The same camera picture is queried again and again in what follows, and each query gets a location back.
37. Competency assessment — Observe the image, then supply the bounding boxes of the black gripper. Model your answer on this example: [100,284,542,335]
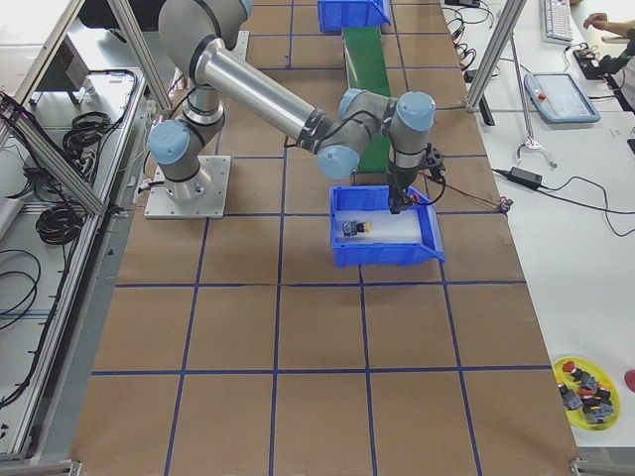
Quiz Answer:
[387,166,418,214]

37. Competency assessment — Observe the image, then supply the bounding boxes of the yellow push button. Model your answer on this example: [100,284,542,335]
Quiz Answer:
[341,221,371,237]

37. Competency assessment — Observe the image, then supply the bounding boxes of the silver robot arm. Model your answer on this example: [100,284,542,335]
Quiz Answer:
[149,1,445,214]

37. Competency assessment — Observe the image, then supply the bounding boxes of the yellow plate of buttons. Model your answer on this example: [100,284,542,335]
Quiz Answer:
[553,356,621,431]

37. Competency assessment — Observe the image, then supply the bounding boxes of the white foam pad right bin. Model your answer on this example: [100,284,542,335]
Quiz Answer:
[331,210,423,244]

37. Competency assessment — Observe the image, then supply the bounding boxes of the right blue plastic bin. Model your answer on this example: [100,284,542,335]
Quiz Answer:
[329,185,445,268]

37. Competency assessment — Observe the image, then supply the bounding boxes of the blue plastic bin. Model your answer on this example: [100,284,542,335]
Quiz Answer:
[329,185,445,268]
[317,0,391,33]

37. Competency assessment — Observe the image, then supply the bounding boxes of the black power adapter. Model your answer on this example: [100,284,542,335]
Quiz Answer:
[507,167,543,190]

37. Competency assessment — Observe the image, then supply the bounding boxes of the green conveyor belt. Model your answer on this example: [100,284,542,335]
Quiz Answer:
[343,27,391,184]

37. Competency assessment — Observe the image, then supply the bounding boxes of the grabber reaching tool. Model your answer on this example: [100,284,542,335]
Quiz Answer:
[509,32,558,170]

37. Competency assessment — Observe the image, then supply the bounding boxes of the teach pendant tablet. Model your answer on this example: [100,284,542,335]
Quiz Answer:
[524,72,601,124]

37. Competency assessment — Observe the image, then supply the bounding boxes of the left blue plastic bin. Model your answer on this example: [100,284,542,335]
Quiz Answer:
[317,0,391,33]

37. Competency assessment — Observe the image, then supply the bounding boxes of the white keyboard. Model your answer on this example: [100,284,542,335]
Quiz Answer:
[539,0,573,45]

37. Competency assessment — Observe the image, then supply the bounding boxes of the red black conveyor wire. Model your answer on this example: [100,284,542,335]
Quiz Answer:
[416,168,512,213]

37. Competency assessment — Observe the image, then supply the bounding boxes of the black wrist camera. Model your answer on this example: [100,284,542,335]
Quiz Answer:
[424,143,445,182]

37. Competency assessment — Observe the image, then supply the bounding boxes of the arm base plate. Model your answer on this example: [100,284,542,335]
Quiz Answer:
[233,30,249,60]
[145,155,232,219]

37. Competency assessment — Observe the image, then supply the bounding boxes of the aluminium frame post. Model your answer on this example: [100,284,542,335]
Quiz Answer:
[465,0,526,112]

